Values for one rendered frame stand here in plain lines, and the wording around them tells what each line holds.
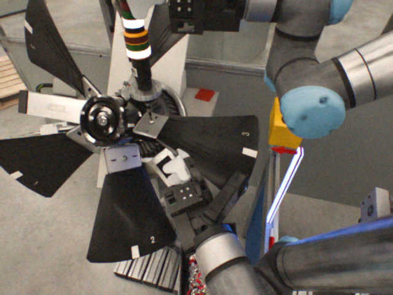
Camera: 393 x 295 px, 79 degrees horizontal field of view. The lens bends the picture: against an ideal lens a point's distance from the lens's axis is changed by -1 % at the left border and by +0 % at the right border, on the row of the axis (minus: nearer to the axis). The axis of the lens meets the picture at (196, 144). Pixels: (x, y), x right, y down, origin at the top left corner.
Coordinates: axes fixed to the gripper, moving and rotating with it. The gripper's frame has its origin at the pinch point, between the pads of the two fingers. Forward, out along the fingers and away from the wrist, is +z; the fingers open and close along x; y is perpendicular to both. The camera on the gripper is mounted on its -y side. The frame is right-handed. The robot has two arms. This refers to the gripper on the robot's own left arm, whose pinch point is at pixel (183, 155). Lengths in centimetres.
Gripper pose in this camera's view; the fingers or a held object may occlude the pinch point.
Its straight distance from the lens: 52.9
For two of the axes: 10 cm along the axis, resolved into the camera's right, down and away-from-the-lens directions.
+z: -3.9, -6.6, 6.4
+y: -9.2, 3.5, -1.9
